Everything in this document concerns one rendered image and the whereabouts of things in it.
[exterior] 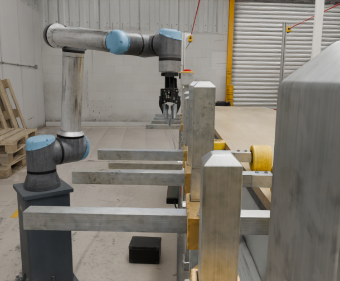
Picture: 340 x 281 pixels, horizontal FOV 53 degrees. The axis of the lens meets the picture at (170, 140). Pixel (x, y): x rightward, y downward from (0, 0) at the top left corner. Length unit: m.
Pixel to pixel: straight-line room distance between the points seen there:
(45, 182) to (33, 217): 1.31
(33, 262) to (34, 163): 0.52
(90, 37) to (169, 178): 0.87
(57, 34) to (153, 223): 1.31
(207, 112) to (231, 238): 0.27
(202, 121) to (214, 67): 8.73
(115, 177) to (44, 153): 1.11
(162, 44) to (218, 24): 8.04
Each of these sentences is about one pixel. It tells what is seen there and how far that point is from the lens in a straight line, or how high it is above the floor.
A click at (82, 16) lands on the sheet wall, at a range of 9.31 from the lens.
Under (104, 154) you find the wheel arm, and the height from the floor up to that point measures 0.95.
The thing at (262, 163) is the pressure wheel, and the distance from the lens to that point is 1.04.
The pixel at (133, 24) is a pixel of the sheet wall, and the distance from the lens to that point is 9.17.
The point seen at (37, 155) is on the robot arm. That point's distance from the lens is 1.88.
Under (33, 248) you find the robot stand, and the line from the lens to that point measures 1.97.
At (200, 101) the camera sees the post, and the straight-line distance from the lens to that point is 0.55.
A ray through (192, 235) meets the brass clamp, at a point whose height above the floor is 0.94.
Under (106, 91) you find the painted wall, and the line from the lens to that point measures 9.10.
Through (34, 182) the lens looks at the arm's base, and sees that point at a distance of 1.92.
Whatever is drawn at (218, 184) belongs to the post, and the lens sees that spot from 0.31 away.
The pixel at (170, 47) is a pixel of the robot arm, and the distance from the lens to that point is 1.36.
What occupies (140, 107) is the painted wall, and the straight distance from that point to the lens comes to 9.08.
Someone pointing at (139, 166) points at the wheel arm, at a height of 0.85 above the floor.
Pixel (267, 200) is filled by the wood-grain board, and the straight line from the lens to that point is 0.84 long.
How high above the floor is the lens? 1.17
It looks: 10 degrees down
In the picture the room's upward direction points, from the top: 1 degrees clockwise
